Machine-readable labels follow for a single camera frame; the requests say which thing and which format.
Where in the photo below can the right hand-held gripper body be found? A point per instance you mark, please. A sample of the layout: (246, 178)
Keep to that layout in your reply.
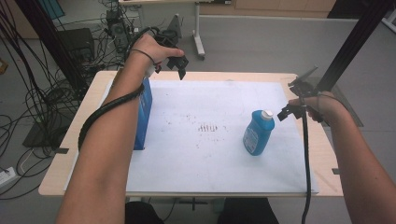
(302, 87)

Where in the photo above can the blue cardboard box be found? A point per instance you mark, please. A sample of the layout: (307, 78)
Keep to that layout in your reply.
(144, 115)

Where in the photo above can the grey metal bracket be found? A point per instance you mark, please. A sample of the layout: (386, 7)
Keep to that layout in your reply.
(176, 23)

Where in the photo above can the person's right leg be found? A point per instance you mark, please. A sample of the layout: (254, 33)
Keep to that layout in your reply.
(249, 211)

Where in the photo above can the white desk leg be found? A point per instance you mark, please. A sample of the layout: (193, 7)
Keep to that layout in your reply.
(198, 31)

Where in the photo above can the blue bottle with white cap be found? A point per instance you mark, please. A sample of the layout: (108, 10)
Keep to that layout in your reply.
(258, 133)

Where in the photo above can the black metal stand post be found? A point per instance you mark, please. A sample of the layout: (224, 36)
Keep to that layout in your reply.
(53, 40)
(355, 40)

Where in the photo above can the white power strip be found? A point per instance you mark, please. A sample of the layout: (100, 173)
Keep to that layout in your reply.
(7, 176)

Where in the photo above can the grey stand base plate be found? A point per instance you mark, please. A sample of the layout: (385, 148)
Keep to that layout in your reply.
(43, 137)
(345, 102)

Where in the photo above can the person's left leg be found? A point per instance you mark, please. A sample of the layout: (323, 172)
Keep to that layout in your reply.
(143, 214)

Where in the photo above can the black tape piece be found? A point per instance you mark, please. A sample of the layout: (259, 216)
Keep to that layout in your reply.
(335, 171)
(61, 151)

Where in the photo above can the person's left hand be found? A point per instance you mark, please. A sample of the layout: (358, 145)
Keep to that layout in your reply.
(152, 46)

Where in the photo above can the black equipment box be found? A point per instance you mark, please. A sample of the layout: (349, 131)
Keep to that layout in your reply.
(77, 43)

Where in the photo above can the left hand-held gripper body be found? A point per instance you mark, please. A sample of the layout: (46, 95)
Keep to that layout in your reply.
(169, 39)

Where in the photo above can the person's leg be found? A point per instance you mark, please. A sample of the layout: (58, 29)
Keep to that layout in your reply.
(143, 214)
(249, 211)

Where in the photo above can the white paper mat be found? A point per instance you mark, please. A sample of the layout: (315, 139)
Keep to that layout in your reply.
(202, 161)

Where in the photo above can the person's right hand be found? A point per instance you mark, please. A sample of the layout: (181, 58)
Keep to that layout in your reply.
(327, 107)

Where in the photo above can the black computer tower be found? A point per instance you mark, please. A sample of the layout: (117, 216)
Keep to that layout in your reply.
(118, 31)

